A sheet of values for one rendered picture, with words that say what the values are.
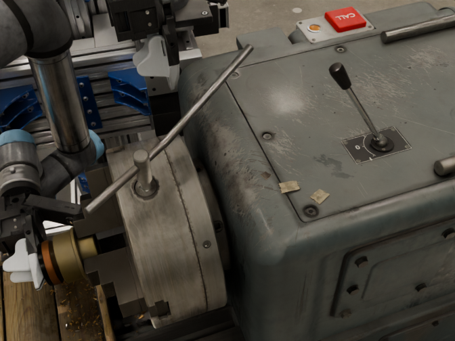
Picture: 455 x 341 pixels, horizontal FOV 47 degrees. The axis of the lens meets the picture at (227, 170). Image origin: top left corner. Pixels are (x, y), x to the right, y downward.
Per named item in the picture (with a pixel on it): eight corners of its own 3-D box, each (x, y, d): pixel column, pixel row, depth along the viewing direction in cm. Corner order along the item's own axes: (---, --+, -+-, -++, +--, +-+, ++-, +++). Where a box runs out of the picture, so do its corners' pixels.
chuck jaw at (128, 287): (148, 237, 86) (165, 296, 78) (153, 255, 90) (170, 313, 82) (82, 257, 84) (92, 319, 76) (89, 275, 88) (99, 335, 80)
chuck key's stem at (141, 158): (147, 205, 79) (140, 164, 69) (137, 196, 80) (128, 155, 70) (158, 195, 80) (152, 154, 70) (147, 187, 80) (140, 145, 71)
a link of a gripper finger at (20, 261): (7, 298, 83) (5, 251, 89) (45, 286, 84) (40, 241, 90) (1, 287, 81) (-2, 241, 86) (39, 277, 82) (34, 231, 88)
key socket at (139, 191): (147, 209, 78) (145, 200, 76) (132, 196, 79) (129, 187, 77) (163, 195, 80) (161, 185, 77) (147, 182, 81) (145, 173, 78)
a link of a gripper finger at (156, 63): (141, 95, 77) (128, 36, 72) (180, 86, 78) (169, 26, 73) (145, 104, 74) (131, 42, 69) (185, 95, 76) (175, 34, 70)
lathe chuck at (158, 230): (162, 192, 112) (148, 99, 86) (207, 332, 97) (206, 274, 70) (122, 203, 111) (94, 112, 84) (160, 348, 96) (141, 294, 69)
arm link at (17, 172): (44, 185, 103) (31, 157, 97) (46, 202, 100) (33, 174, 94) (5, 195, 102) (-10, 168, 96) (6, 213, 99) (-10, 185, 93)
